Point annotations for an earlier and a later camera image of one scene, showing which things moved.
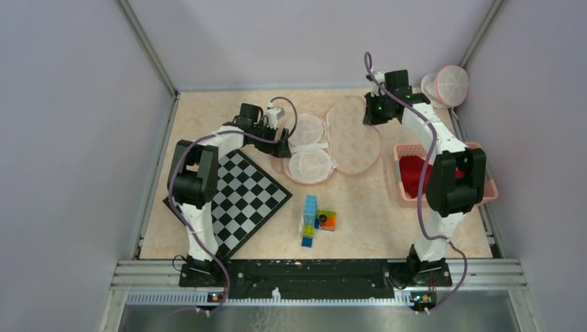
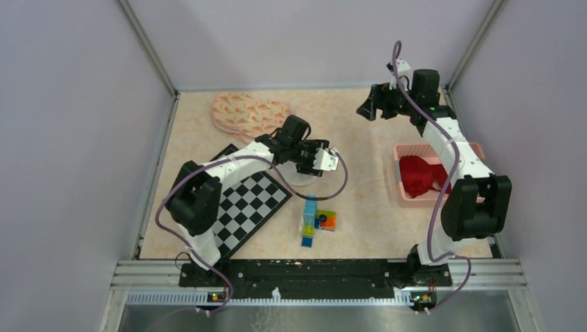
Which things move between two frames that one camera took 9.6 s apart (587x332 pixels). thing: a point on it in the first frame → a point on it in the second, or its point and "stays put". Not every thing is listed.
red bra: x=412 y=169 stays put
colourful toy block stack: x=314 y=218 stays put
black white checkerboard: x=247 y=197 stays put
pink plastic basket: x=425 y=151 stays put
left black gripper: x=280 y=149 → x=307 y=168
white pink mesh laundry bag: x=447 y=88 → x=289 y=169
